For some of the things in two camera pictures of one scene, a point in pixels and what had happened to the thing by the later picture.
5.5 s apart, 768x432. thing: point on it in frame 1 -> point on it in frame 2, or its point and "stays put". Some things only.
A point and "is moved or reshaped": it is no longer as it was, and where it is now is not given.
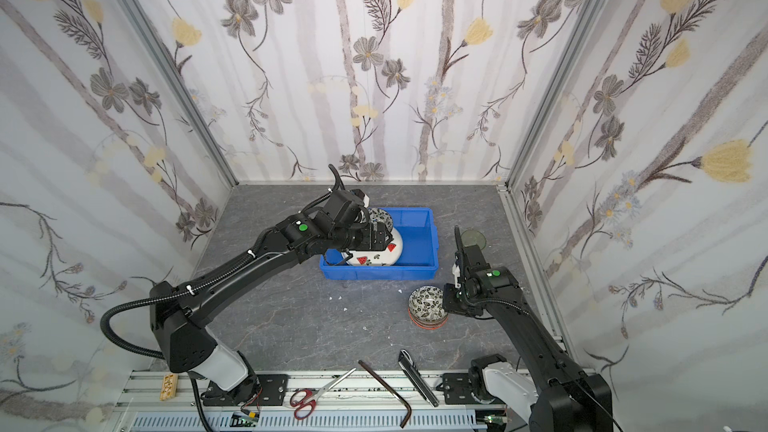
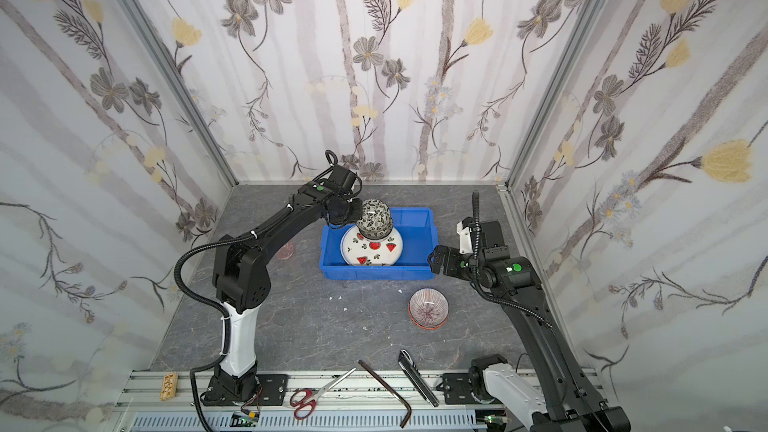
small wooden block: x=169 y=387 stays put
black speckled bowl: x=426 y=303 is moved or reshaped
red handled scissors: x=305 y=399 stays put
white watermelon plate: x=379 y=257 stays put
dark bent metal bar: x=390 y=391 stays put
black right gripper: x=466 y=264 -> x=440 y=260
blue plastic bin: x=418 y=257 stays put
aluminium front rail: x=346 y=391 stays put
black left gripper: x=374 y=236 -> x=349 y=210
